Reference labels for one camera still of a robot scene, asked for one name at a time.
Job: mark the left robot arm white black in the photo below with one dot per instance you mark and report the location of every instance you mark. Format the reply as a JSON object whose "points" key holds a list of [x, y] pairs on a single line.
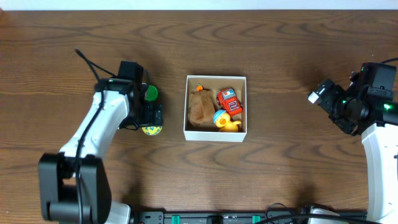
{"points": [[74, 187]]}

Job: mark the brown plush toy animal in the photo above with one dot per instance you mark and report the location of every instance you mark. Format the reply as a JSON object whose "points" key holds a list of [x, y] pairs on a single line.
{"points": [[201, 107]]}

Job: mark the white cardboard box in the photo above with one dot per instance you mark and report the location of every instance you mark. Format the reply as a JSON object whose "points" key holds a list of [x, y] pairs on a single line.
{"points": [[209, 132]]}

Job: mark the yellow rubber duck blue cap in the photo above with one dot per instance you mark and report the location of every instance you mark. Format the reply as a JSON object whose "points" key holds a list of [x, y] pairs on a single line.
{"points": [[223, 121]]}

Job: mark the yellow ball blue letters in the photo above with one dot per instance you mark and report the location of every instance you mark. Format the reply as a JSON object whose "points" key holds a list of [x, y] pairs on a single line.
{"points": [[152, 130]]}

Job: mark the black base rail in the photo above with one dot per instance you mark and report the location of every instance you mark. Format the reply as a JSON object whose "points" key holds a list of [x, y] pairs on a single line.
{"points": [[229, 217]]}

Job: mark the green ridged toy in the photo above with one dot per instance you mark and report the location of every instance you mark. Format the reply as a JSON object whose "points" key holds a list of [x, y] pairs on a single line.
{"points": [[151, 93]]}

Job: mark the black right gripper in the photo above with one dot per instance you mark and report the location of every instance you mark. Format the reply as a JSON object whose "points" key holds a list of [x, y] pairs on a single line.
{"points": [[327, 102]]}

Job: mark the red toy fire truck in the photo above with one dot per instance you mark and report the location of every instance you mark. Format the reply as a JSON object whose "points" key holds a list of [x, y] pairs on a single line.
{"points": [[228, 100]]}

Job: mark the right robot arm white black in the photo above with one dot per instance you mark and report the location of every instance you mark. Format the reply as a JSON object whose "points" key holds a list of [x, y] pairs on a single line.
{"points": [[356, 111]]}

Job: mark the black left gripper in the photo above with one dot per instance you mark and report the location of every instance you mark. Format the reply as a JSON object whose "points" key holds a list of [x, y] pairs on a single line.
{"points": [[153, 115]]}

